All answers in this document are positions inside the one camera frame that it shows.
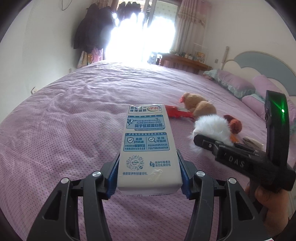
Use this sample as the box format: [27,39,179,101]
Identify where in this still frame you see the white fluffy ball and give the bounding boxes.
[190,114,233,155]

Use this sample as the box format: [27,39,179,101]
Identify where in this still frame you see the brown plush toy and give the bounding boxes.
[223,114,242,134]

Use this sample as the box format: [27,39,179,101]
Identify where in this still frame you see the beige plush doll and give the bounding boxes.
[180,92,217,120]

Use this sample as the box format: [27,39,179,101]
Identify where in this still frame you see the white milk carton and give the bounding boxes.
[117,104,183,196]

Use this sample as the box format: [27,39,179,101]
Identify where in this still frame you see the orange shampoo bottle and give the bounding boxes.
[230,133,239,143]

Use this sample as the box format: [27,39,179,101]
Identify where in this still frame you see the right hand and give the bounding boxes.
[254,186,289,237]

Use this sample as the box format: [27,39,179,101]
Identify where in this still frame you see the red flat package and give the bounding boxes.
[165,105,195,120]

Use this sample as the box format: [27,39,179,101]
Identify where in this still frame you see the lower purple pillow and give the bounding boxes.
[241,94,295,136]

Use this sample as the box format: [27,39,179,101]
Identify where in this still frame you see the purple pillow with frill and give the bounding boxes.
[203,70,255,99]

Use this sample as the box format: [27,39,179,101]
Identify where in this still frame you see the long purple bolster pillow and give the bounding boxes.
[252,75,283,99]

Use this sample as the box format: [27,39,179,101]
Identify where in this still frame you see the blue cream headboard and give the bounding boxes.
[220,47,295,96]

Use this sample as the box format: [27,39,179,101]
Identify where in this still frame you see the wooden desk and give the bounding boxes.
[159,53,212,74]

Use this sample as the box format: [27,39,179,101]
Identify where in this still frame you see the purple bed cover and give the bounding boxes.
[1,62,266,240]

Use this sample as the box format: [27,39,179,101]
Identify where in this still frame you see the pink curtain right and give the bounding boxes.
[172,0,211,54]

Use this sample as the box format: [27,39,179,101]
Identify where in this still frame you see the dark hanging coats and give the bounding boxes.
[73,4,114,53]

